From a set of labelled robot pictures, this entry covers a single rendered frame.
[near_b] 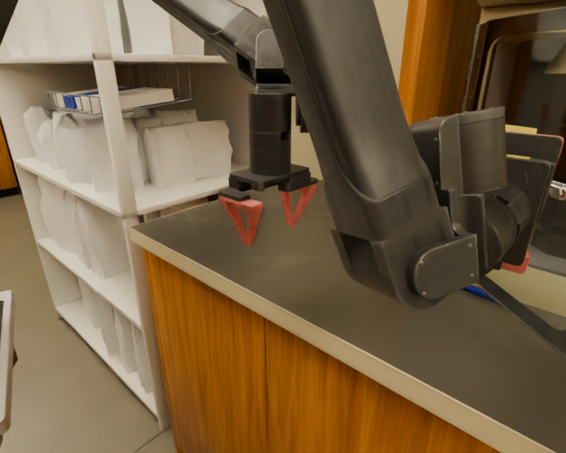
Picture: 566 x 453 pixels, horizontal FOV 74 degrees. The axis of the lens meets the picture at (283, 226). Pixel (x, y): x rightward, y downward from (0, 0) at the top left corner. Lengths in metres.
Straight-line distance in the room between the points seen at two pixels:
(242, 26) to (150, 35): 0.86
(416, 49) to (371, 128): 0.44
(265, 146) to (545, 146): 0.30
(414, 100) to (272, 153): 0.27
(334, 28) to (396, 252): 0.14
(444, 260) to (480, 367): 0.37
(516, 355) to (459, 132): 0.43
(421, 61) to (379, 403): 0.54
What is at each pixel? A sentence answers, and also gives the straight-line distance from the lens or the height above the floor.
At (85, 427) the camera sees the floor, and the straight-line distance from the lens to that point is 1.87.
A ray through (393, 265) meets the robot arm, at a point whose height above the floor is 1.21.
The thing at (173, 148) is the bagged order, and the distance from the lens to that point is 1.41.
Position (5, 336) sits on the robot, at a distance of 0.55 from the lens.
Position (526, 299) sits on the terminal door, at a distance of 0.63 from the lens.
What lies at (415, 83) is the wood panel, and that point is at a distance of 0.67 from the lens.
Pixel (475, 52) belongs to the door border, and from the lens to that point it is 0.72.
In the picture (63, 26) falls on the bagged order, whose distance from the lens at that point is 1.43.
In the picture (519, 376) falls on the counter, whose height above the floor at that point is 0.94.
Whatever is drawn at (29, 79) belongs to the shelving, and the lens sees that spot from 2.22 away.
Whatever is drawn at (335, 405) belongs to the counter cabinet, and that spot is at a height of 0.76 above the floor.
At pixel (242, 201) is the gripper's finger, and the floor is 1.16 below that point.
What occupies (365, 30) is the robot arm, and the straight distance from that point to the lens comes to 0.25.
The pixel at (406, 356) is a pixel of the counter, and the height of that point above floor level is 0.94.
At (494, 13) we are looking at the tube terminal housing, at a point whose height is 1.40.
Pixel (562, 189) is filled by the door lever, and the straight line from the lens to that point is 0.50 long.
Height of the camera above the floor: 1.32
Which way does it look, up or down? 23 degrees down
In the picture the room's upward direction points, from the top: straight up
